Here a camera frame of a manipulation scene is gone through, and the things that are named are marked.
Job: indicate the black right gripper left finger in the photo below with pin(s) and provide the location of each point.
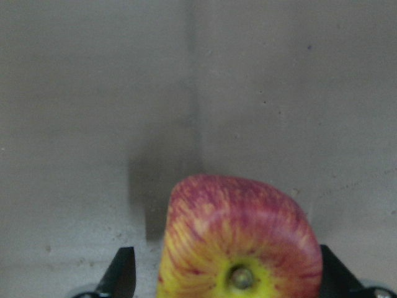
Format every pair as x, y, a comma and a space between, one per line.
119, 279

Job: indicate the red yellow carried apple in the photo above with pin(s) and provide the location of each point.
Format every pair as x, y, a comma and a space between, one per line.
234, 237

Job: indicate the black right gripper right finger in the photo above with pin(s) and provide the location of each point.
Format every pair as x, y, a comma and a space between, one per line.
337, 280

